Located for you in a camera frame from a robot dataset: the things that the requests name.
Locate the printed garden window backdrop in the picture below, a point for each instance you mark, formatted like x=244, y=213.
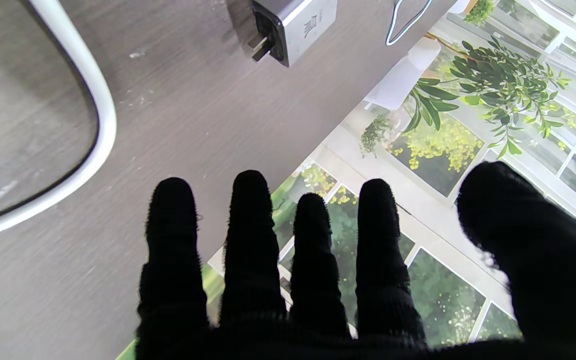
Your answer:
x=433, y=145

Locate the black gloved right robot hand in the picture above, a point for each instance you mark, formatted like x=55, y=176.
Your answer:
x=548, y=285

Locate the grey charger adapter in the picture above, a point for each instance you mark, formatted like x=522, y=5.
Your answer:
x=308, y=30

